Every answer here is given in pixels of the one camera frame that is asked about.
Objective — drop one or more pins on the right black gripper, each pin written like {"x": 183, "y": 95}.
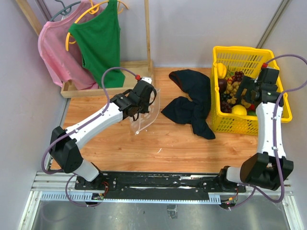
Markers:
{"x": 246, "y": 82}

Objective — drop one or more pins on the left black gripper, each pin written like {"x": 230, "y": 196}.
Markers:
{"x": 145, "y": 109}

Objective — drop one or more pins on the brown longan fruit bunch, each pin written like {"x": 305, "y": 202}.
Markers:
{"x": 231, "y": 91}

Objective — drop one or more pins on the clear zip top bag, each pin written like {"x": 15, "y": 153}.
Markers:
{"x": 145, "y": 120}

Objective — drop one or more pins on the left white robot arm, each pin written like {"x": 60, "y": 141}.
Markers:
{"x": 67, "y": 143}

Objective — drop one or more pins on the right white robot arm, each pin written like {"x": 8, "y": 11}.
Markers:
{"x": 269, "y": 166}

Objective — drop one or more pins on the green tank top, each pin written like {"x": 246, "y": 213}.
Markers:
{"x": 99, "y": 43}

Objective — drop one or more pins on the dark purple grape bunch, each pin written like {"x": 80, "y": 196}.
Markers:
{"x": 238, "y": 76}

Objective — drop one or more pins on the wooden clothes rack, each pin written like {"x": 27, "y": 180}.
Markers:
{"x": 142, "y": 67}

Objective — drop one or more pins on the black grape bunch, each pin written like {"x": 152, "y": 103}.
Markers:
{"x": 225, "y": 97}

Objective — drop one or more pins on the yellow lemon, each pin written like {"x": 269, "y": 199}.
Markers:
{"x": 239, "y": 110}

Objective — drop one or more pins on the green lime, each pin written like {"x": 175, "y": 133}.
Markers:
{"x": 251, "y": 113}

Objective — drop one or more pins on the dark navy cloth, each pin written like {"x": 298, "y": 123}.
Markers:
{"x": 195, "y": 109}

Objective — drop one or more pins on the pink shirt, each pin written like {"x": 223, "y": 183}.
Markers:
{"x": 64, "y": 66}

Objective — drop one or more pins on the grey clothes hanger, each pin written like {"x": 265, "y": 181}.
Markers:
{"x": 66, "y": 10}

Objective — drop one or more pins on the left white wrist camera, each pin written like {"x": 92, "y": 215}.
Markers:
{"x": 147, "y": 79}

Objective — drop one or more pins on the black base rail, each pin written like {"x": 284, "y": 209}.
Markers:
{"x": 158, "y": 186}

